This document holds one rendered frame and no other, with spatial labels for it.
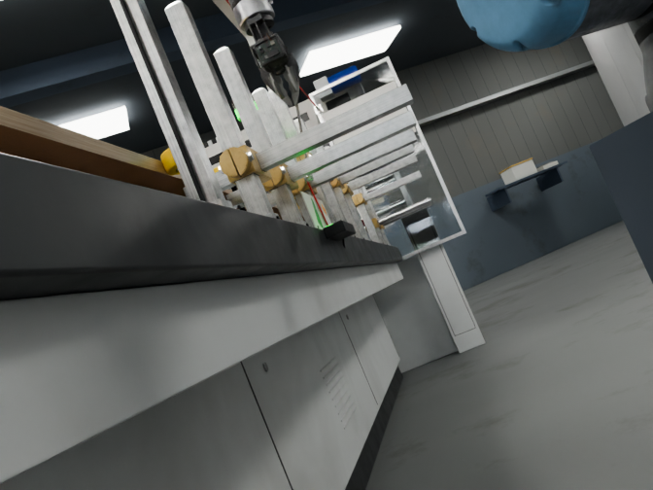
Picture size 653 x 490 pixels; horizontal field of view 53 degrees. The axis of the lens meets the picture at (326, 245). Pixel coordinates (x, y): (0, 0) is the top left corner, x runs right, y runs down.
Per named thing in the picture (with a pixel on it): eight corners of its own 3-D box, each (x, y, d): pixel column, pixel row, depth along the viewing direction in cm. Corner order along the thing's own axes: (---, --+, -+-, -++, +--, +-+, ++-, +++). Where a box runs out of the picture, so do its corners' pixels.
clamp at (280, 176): (301, 187, 147) (292, 165, 148) (288, 179, 134) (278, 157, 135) (277, 197, 148) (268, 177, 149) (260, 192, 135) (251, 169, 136)
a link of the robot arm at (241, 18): (239, 20, 161) (275, 3, 160) (247, 39, 161) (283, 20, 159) (227, 7, 152) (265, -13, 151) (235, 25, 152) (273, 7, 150)
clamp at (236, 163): (275, 177, 123) (265, 153, 123) (256, 167, 109) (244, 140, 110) (246, 191, 124) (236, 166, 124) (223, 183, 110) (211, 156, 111)
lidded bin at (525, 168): (527, 178, 972) (521, 164, 974) (539, 171, 940) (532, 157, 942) (504, 187, 960) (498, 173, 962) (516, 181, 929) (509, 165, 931)
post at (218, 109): (289, 249, 115) (187, 3, 119) (285, 249, 111) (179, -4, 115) (271, 258, 115) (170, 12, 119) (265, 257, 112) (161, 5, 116)
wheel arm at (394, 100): (416, 107, 115) (405, 86, 116) (415, 103, 112) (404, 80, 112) (196, 208, 122) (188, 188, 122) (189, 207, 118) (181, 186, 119)
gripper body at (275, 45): (257, 70, 150) (237, 22, 151) (267, 80, 158) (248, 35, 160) (288, 54, 149) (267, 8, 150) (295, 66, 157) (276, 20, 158)
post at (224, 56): (317, 252, 139) (231, 48, 143) (314, 252, 136) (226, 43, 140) (301, 259, 140) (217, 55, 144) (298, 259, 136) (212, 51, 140)
